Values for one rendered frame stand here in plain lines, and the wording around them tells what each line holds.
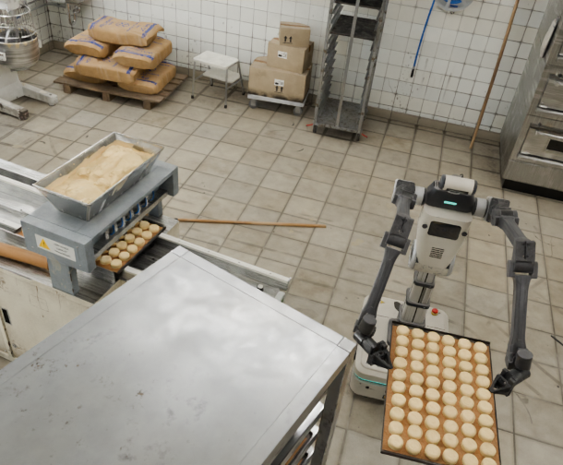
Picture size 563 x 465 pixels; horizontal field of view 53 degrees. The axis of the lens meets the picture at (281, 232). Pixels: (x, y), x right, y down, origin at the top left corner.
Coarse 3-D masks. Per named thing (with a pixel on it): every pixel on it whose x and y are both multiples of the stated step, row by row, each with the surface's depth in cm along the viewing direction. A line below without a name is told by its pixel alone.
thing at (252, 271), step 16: (0, 176) 309; (16, 192) 308; (32, 192) 302; (160, 240) 282; (176, 240) 279; (208, 256) 275; (224, 256) 273; (240, 272) 272; (256, 272) 268; (272, 272) 267
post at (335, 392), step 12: (348, 348) 113; (348, 360) 113; (348, 372) 118; (336, 384) 119; (336, 396) 121; (324, 408) 125; (336, 408) 123; (324, 420) 128; (336, 420) 129; (324, 432) 130; (324, 444) 132; (312, 456) 138; (324, 456) 135
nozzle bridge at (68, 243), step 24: (168, 168) 279; (144, 192) 261; (168, 192) 287; (48, 216) 240; (72, 216) 241; (96, 216) 243; (120, 216) 246; (48, 240) 235; (72, 240) 229; (96, 240) 250; (48, 264) 245; (72, 264) 238; (72, 288) 248
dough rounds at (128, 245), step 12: (144, 228) 283; (156, 228) 282; (120, 240) 275; (132, 240) 274; (144, 240) 274; (108, 252) 267; (120, 252) 268; (132, 252) 267; (96, 264) 260; (108, 264) 260; (120, 264) 259
